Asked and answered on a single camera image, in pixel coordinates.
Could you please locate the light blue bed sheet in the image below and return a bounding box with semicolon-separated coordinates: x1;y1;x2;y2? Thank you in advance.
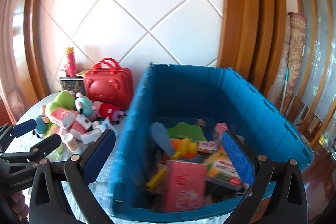
8;93;132;224

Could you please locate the yellow and pink tube can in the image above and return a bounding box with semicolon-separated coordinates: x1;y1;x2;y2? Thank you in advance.
65;47;77;77

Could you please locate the black gift box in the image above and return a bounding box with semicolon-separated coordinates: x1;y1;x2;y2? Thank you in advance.
59;76;86;94

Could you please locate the pile of bagged toys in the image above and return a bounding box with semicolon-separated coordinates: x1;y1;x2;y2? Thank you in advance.
319;132;336;153

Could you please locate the blue pig plush toy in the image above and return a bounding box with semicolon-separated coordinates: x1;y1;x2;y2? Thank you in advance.
34;115;53;138

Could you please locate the orange and yellow toy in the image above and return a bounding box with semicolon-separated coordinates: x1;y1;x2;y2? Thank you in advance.
169;138;198;159

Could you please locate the small pink flat box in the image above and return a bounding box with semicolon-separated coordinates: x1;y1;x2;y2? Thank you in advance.
198;141;218;153

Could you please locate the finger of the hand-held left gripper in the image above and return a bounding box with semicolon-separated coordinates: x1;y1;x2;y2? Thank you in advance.
0;119;37;139
0;133;62;161

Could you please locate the pink curtain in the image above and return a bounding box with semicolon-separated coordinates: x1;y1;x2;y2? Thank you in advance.
0;0;16;98

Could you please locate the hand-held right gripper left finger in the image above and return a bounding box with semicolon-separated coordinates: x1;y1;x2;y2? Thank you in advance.
29;128;116;224

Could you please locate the blue plastic storage crate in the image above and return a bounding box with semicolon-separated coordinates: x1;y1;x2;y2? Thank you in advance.
109;63;315;223

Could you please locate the wooden frosted glass screen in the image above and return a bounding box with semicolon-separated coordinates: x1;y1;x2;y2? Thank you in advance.
289;0;336;135

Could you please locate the person's left hand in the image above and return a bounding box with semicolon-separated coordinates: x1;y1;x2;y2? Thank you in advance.
5;189;29;222

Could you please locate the rolled patterned carpet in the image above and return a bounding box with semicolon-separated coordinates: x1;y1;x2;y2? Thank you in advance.
282;12;307;109

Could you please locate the yellow plastic toy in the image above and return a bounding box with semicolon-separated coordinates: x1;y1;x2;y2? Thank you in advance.
146;166;167;190

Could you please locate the blue and white packet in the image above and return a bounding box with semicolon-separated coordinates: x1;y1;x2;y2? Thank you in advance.
101;119;116;132

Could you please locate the blue paddle-shaped toy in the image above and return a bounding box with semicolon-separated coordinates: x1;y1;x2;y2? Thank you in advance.
151;122;179;159

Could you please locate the green plush cloth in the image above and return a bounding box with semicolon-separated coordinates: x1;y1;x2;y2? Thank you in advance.
168;122;208;142

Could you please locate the pink plastic bag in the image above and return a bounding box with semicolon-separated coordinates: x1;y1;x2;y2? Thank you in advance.
8;91;25;119

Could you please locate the red bear-face carry case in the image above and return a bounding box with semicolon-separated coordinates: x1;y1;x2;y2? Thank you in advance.
83;58;133;110

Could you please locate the rolled pale mat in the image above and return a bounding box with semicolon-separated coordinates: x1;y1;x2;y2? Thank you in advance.
268;38;289;106

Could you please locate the red pig plush toy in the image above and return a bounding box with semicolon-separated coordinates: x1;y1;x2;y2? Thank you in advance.
93;101;125;125

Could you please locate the teal mop handle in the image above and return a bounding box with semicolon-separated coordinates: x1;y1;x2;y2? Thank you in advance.
280;68;290;113

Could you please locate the green plush toy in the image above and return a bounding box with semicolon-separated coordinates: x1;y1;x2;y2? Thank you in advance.
46;90;76;119

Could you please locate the white-capped jar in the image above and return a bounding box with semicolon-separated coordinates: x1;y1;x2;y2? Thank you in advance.
63;133;78;151

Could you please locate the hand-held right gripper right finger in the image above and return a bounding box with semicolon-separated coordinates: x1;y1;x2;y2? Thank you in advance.
222;130;308;224

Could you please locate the teal pig plush toy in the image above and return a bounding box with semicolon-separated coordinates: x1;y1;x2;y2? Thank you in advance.
75;93;96;119

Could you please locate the pink carton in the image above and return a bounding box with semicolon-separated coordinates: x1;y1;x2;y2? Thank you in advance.
213;123;229;143

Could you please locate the pink tissue pack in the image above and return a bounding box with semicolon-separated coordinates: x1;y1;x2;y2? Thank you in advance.
163;160;208;212
50;107;75;127
70;121;91;135

